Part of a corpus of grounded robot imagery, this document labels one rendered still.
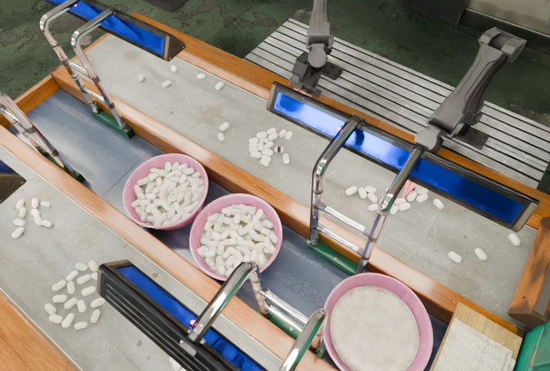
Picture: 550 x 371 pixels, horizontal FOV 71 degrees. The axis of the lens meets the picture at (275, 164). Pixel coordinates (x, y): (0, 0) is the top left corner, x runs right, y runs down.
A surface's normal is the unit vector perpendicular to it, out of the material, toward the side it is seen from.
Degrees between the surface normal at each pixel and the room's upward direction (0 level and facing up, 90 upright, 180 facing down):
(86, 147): 0
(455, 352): 0
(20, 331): 0
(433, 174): 58
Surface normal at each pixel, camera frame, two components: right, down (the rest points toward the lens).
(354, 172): -0.06, -0.56
